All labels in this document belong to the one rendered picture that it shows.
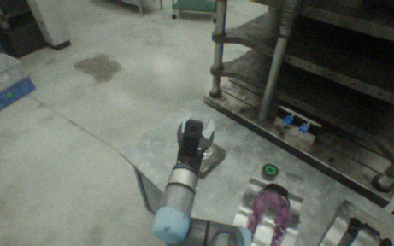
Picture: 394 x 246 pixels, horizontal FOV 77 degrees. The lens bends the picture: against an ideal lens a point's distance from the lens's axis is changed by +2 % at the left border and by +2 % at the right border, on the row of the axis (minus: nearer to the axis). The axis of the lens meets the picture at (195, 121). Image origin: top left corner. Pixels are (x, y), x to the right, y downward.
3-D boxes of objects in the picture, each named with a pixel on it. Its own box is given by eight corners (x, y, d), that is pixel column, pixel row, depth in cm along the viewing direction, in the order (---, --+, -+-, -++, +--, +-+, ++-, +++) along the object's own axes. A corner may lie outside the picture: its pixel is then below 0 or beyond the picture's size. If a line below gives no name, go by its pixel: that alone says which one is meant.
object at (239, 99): (385, 207, 132) (392, 201, 127) (203, 101, 196) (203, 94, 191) (419, 125, 176) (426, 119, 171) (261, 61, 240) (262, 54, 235)
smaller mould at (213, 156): (202, 179, 135) (202, 172, 130) (183, 164, 143) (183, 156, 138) (225, 158, 146) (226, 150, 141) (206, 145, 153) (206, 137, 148)
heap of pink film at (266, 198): (281, 254, 103) (286, 247, 98) (240, 234, 109) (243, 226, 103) (293, 202, 120) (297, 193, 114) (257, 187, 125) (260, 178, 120)
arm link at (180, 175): (166, 178, 57) (200, 187, 57) (171, 162, 60) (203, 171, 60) (164, 194, 62) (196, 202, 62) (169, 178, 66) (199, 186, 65)
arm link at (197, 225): (202, 260, 63) (202, 244, 55) (160, 251, 64) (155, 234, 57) (207, 230, 68) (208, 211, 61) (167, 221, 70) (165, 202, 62)
